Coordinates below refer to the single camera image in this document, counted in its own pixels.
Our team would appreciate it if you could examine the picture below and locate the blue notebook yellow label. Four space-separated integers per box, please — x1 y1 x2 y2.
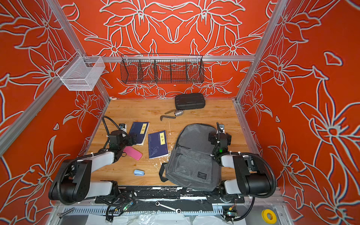
148 130 169 159

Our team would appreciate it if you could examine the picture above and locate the grey student backpack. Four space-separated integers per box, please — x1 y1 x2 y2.
159 124 221 192

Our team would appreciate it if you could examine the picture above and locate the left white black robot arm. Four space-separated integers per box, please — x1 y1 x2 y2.
48 116 137 206

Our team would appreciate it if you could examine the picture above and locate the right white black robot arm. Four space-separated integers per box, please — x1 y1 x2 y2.
208 123 277 198

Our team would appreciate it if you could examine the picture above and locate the pink pencil case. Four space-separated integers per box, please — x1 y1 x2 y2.
123 146 143 161

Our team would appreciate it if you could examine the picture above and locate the light blue stapler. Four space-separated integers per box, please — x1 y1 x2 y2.
134 169 145 176

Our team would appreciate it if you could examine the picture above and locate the small metal hand tool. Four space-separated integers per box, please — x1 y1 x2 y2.
160 110 184 121

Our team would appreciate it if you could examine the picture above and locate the black hard case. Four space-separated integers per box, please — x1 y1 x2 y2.
175 93 205 110

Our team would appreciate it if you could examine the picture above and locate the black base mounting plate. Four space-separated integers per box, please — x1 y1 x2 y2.
95 185 245 204

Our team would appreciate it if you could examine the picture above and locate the silver combination wrench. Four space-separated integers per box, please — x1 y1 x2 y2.
155 201 182 214

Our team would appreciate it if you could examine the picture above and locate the yellow tape roll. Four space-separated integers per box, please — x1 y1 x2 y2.
262 209 277 225

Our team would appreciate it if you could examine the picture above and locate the white wire wall basket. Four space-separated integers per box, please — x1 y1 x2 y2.
57 56 105 91

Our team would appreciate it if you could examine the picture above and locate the black wire wall basket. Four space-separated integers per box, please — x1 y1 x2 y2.
120 54 205 84

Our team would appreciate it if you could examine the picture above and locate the grey bolt on frame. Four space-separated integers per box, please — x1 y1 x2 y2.
58 208 75 219

